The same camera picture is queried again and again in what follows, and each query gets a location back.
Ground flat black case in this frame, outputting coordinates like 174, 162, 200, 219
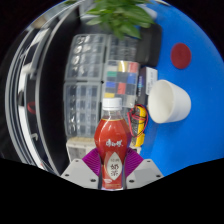
138, 23, 163, 68

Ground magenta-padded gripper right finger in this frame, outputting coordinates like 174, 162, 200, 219
123, 147, 164, 190

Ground yellow multimeter with red leads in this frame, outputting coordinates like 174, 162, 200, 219
128, 103, 149, 148

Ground red drink bottle white cap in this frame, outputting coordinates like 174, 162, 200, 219
93, 97, 133, 191

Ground black box with white label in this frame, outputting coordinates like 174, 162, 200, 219
137, 66, 159, 106

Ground green potted plant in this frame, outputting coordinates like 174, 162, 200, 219
84, 0, 156, 39

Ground dark grey overhead shelf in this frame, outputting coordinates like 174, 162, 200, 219
3, 6, 73, 174

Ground clear organizer box colourful parts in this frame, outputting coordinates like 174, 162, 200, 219
103, 59, 141, 108

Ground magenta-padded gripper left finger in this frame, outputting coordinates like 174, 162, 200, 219
60, 148, 103, 190

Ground grey parts drawer cabinet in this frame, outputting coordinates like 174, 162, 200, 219
106, 34, 139, 63
64, 33, 108, 81
63, 81, 103, 138

